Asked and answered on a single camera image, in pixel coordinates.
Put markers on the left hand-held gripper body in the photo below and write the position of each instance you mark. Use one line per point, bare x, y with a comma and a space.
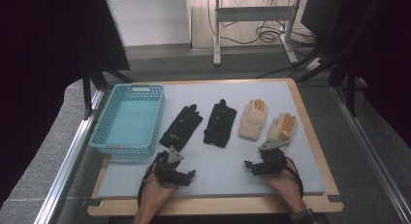
168, 167

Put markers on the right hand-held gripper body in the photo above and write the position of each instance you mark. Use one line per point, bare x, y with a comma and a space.
273, 161

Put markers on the beige knit glove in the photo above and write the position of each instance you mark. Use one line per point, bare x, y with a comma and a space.
252, 120
284, 125

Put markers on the black glove with white mark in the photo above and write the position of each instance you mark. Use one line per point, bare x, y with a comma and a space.
181, 128

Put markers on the turquoise plastic basket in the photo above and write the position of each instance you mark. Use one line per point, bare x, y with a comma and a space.
131, 120

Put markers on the person's right hand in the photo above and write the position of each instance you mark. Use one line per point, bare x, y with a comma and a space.
286, 186

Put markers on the person's left hand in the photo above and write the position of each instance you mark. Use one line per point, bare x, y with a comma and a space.
156, 195

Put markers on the grey foam mat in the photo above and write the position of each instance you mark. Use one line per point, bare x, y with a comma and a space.
210, 166

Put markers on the white power strip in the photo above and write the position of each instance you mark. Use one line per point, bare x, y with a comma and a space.
314, 64

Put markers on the black tripod stand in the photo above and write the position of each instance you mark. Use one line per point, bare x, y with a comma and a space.
92, 85

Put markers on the black metal stand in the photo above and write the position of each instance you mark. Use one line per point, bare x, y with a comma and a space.
347, 65

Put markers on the white panel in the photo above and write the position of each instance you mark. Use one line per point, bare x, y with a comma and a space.
148, 20

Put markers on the black curtain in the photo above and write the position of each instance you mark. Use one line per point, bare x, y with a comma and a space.
392, 72
48, 72

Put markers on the aluminium rail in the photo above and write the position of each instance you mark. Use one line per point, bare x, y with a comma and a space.
69, 159
371, 153

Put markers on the white metal desk frame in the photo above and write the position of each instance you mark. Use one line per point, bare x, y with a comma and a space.
252, 14

